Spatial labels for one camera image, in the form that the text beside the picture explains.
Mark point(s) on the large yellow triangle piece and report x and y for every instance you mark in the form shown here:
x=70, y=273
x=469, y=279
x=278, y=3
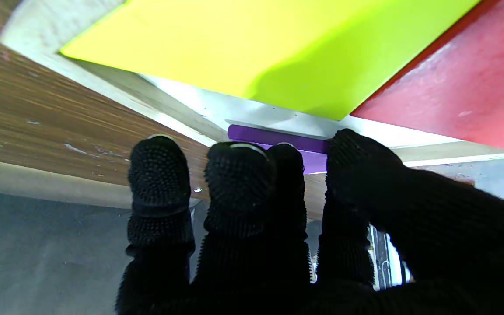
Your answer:
x=256, y=43

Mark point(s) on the purple triangle piece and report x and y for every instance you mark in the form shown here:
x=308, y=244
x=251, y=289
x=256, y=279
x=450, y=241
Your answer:
x=278, y=138

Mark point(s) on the large red triangle piece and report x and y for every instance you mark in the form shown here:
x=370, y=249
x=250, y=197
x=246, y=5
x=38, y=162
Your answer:
x=462, y=87

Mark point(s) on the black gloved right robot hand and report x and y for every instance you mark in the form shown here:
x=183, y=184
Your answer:
x=252, y=245

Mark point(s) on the square wooden tangram tray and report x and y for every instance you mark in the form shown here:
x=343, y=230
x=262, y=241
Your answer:
x=182, y=100

